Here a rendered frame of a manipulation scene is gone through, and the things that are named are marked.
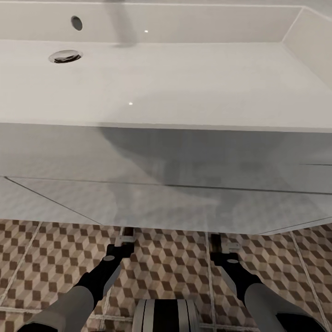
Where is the mousetrap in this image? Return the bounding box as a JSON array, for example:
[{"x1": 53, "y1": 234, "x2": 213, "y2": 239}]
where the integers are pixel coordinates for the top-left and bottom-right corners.
[
  {"x1": 211, "y1": 234, "x2": 222, "y2": 252},
  {"x1": 122, "y1": 227, "x2": 134, "y2": 245}
]

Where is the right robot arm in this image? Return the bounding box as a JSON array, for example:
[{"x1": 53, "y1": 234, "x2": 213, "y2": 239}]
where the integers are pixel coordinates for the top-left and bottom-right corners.
[{"x1": 210, "y1": 243, "x2": 328, "y2": 332}]

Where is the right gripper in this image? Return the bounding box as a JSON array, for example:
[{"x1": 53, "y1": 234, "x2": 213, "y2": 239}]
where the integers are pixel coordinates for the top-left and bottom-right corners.
[{"x1": 210, "y1": 252, "x2": 239, "y2": 266}]

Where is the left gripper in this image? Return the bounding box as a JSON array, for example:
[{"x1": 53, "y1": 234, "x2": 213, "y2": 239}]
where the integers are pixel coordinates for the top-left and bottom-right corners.
[{"x1": 107, "y1": 243, "x2": 134, "y2": 259}]

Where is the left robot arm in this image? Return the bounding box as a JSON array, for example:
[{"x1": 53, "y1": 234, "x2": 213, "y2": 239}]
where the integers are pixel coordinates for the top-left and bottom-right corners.
[{"x1": 17, "y1": 235, "x2": 136, "y2": 332}]

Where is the robot trunk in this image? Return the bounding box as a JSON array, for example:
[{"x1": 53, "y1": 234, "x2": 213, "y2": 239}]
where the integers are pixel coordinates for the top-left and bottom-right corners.
[{"x1": 132, "y1": 299, "x2": 200, "y2": 332}]

